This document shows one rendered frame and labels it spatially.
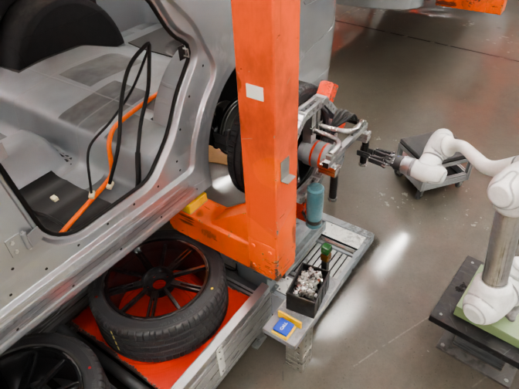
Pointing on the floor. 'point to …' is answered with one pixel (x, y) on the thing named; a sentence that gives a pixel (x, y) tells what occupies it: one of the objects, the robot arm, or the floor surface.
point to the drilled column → (303, 353)
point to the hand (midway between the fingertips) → (364, 151)
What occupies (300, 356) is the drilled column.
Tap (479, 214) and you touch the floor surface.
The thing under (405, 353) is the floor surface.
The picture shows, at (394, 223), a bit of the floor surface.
